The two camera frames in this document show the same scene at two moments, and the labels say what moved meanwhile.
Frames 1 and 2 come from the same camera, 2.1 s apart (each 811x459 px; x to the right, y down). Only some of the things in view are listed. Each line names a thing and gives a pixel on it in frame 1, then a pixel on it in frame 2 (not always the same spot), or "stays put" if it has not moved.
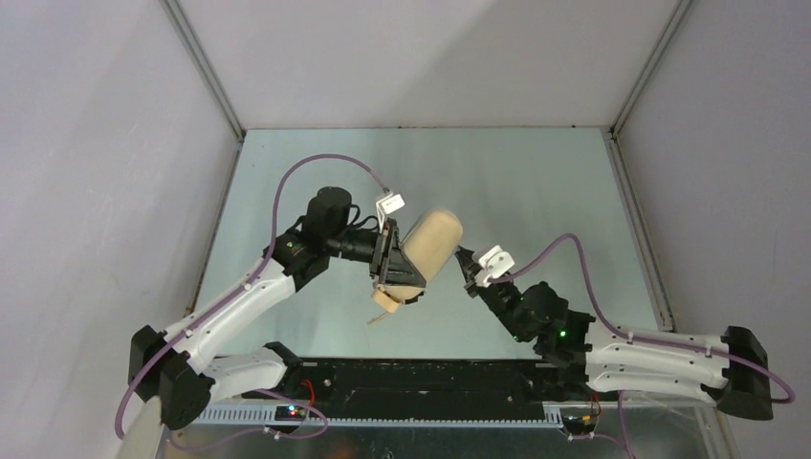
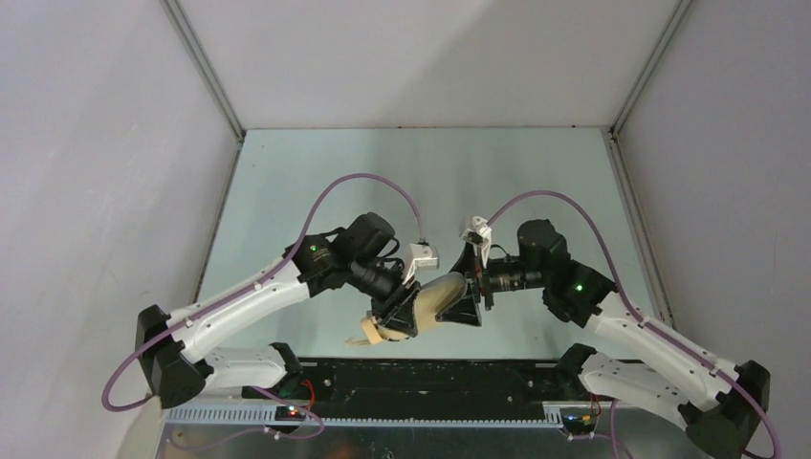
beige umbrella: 429,244 to 430,296
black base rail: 421,382 stays put
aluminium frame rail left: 206,67 stays put
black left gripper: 386,254 to 405,297
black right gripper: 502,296 to 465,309
